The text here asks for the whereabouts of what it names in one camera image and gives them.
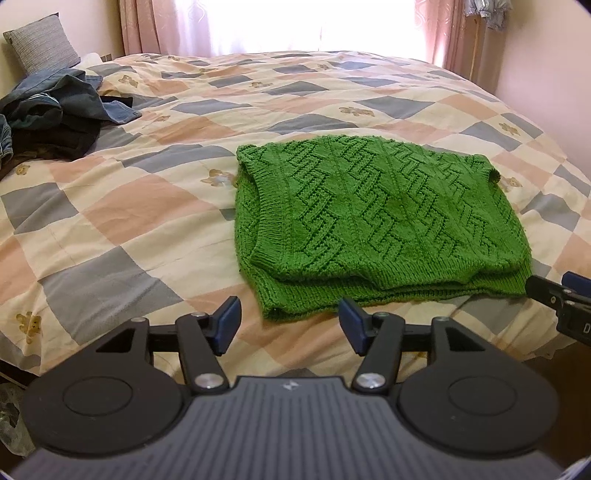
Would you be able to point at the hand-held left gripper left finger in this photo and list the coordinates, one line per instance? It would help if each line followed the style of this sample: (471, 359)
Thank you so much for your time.
(229, 318)

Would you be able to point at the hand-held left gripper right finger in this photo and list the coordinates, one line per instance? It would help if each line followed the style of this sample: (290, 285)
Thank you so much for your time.
(352, 323)

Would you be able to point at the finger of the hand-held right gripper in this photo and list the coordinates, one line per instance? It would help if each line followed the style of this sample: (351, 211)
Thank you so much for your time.
(576, 279)
(547, 288)

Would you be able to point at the green knitted sweater vest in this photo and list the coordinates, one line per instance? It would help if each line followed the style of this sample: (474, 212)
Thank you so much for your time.
(369, 217)

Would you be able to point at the checkered patchwork bed quilt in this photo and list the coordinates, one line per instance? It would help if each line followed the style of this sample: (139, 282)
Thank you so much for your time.
(152, 194)

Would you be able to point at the clear plastic bag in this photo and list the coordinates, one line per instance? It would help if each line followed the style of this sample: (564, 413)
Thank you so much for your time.
(11, 417)

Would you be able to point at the dark cloth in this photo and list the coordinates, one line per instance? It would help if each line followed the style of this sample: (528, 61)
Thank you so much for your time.
(55, 138)

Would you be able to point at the blue denim jeans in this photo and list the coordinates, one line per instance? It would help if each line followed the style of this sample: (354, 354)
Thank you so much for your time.
(60, 99)

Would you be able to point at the pink curtain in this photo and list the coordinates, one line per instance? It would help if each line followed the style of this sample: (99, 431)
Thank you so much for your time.
(445, 30)
(145, 25)

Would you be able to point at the white sheer curtain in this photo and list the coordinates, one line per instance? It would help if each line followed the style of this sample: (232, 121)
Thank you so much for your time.
(300, 25)

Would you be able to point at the grey striped pillow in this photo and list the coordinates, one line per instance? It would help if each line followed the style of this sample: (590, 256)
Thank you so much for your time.
(40, 44)

